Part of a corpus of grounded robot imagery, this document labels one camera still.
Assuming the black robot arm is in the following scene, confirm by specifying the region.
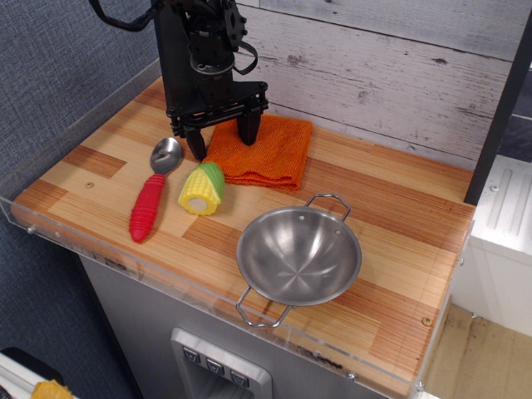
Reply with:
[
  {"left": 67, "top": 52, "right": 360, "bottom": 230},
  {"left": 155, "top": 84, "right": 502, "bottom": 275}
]
[{"left": 155, "top": 1, "right": 268, "bottom": 160}]

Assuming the black shelf post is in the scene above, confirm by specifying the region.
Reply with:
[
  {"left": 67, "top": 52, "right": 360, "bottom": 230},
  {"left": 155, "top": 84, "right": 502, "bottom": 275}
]
[
  {"left": 154, "top": 1, "right": 195, "bottom": 116},
  {"left": 463, "top": 13, "right": 531, "bottom": 206}
]

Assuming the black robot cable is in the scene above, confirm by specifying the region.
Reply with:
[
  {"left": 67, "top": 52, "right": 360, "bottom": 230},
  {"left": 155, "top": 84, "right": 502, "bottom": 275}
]
[{"left": 87, "top": 0, "right": 259, "bottom": 76}]

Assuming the grey toy fridge cabinet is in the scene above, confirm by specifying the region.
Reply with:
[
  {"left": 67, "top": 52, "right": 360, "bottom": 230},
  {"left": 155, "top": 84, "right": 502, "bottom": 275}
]
[{"left": 78, "top": 254, "right": 400, "bottom": 399}]

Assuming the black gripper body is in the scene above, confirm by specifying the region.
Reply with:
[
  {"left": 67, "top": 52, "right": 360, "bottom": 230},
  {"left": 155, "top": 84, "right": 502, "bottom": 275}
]
[{"left": 166, "top": 70, "right": 268, "bottom": 137}]

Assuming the clear acrylic guard rail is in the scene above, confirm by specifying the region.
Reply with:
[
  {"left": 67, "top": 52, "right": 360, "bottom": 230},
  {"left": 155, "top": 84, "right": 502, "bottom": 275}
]
[{"left": 1, "top": 66, "right": 474, "bottom": 398}]

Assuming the black right shelf post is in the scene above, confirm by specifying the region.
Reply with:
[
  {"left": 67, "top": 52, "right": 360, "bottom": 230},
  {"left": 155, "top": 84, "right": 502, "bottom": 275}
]
[{"left": 463, "top": 13, "right": 531, "bottom": 206}]

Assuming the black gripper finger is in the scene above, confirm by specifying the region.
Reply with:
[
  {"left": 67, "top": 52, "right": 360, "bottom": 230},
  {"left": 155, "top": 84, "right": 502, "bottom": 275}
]
[
  {"left": 236, "top": 111, "right": 261, "bottom": 145},
  {"left": 185, "top": 128, "right": 207, "bottom": 161}
]

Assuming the silver dispenser button panel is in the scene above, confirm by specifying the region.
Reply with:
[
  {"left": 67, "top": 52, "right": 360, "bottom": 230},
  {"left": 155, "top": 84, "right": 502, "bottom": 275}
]
[{"left": 170, "top": 328, "right": 273, "bottom": 398}]

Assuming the red-handled metal spoon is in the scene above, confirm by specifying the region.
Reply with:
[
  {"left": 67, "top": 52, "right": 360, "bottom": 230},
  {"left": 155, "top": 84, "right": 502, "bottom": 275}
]
[{"left": 129, "top": 137, "right": 181, "bottom": 243}]

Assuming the yellow toy at corner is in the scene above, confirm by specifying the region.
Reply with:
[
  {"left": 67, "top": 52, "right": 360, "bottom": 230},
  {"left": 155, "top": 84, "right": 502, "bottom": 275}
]
[{"left": 30, "top": 380, "right": 74, "bottom": 399}]

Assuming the orange towel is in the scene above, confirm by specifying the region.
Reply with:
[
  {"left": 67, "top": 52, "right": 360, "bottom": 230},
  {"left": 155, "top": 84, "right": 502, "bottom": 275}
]
[{"left": 204, "top": 115, "right": 313, "bottom": 190}]

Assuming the white toy sink unit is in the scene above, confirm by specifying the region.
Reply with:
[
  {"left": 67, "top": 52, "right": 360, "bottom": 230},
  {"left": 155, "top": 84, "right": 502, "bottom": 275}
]
[{"left": 451, "top": 155, "right": 531, "bottom": 336}]

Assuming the black left shelf post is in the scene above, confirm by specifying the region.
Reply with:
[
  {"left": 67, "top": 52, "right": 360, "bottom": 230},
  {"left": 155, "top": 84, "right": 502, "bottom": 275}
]
[{"left": 154, "top": 1, "right": 195, "bottom": 116}]

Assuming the yellow green toy corn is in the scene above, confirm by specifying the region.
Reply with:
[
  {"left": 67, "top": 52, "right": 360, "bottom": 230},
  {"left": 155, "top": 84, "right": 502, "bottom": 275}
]
[{"left": 178, "top": 162, "right": 225, "bottom": 215}]

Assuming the stainless steel two-handled bowl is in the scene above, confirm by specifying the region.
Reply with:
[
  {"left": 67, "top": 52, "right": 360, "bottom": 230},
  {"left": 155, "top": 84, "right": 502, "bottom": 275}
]
[{"left": 236, "top": 195, "right": 362, "bottom": 311}]

